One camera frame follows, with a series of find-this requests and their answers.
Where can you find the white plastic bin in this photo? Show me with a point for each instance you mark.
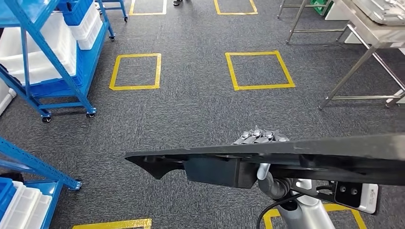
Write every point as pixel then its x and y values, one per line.
pixel 85 28
pixel 41 211
pixel 22 205
pixel 91 42

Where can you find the stainless steel workbench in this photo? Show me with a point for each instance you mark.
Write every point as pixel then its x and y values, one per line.
pixel 370 34

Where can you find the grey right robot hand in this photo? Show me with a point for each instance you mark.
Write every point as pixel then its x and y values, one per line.
pixel 256 137

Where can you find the large white storage bin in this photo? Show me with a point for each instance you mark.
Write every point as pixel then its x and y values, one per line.
pixel 9 47

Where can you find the steel frame table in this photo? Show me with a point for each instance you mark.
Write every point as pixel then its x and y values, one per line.
pixel 297 17

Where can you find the green plastic crate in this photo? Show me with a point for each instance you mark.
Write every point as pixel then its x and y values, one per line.
pixel 321 6

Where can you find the blue shelf rack with castors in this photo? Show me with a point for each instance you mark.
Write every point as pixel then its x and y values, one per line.
pixel 15 12

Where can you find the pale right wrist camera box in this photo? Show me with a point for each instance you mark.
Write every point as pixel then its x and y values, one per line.
pixel 368 197

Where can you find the small blue bin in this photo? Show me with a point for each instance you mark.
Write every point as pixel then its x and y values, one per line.
pixel 76 12

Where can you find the long black plastic car part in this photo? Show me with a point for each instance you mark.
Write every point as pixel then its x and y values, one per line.
pixel 316 155

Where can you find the person's foot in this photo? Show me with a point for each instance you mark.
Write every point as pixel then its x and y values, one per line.
pixel 177 2

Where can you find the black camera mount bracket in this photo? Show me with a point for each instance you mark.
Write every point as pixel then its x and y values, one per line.
pixel 327 197

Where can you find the white cabinet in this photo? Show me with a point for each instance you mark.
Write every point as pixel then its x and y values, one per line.
pixel 335 14

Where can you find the blue metal shelf rack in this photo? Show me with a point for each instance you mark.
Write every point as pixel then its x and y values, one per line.
pixel 31 164

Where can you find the silver stamped metal plate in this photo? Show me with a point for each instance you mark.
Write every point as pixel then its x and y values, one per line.
pixel 386 11

